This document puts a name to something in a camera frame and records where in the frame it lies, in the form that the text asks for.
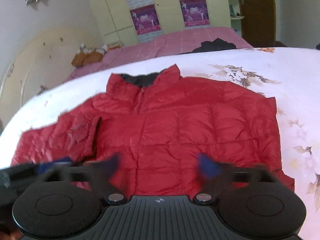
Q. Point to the cream headboard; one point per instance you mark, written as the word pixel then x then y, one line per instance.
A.
pixel 43 64

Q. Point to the white floral bed quilt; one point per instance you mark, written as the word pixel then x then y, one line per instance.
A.
pixel 290 75

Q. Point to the cream wardrobe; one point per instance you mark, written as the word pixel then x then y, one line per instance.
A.
pixel 115 21

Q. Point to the red puffer jacket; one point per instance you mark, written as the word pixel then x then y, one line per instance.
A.
pixel 159 124

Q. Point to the orange patterned pillow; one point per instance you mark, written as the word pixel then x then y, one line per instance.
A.
pixel 82 59

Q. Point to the brown wooden door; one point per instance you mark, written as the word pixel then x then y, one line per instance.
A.
pixel 258 26

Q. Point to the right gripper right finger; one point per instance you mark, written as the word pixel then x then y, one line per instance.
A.
pixel 217 179

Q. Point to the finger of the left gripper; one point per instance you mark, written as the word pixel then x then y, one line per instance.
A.
pixel 44 167

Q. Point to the black garment on bed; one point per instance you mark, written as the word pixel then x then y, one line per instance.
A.
pixel 216 45

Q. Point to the lower left purple poster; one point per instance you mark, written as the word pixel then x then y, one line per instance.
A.
pixel 145 20

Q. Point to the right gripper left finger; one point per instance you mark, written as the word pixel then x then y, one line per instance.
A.
pixel 99 174

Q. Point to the lower right purple poster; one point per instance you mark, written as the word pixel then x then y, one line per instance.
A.
pixel 195 13

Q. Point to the pink bed sheet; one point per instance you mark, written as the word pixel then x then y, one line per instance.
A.
pixel 165 45

